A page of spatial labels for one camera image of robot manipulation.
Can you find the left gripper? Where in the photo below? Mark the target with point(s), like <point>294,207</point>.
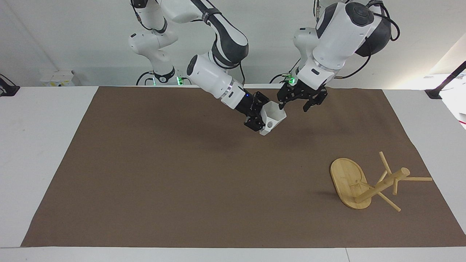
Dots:
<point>304,89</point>

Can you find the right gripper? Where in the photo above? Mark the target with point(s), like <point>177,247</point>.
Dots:
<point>245,103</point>

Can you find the white cup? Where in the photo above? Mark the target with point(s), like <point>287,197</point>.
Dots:
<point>273,115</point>

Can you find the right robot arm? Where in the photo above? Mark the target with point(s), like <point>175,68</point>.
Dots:
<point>209,74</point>

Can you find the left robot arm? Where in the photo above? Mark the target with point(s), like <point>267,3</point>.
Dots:
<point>336,40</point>

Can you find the wooden cup rack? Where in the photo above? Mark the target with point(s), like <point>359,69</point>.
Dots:
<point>349,182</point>

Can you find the black stand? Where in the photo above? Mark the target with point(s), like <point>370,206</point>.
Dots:
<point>446,85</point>
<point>6,88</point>

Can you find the white box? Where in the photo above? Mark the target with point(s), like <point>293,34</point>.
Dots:
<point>60,78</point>

